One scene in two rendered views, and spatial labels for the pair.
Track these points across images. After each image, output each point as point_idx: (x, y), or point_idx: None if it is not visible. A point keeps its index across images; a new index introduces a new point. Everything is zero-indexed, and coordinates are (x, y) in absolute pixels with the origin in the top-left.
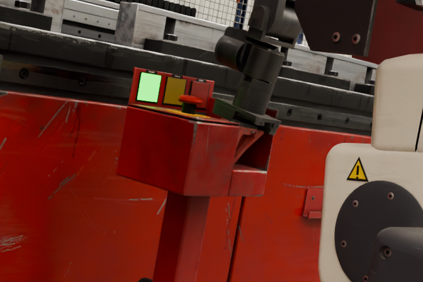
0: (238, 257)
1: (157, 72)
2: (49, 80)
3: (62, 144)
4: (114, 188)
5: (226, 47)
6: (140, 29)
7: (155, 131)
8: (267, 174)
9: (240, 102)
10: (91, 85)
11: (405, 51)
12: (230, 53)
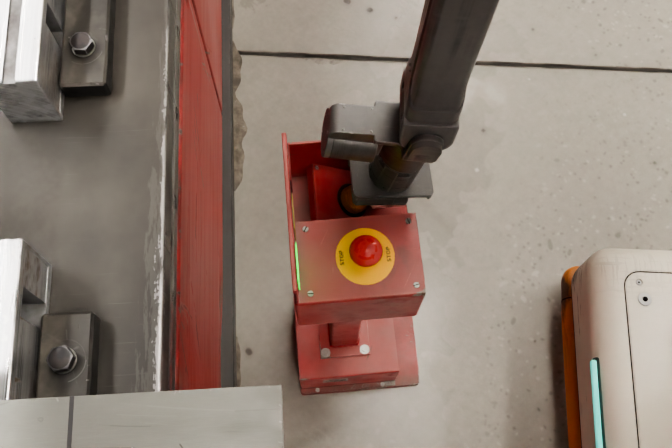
0: (212, 65)
1: (294, 247)
2: (173, 357)
3: (189, 335)
4: (198, 252)
5: (349, 155)
6: (50, 88)
7: (358, 306)
8: None
9: (397, 189)
10: (174, 281)
11: None
12: (359, 159)
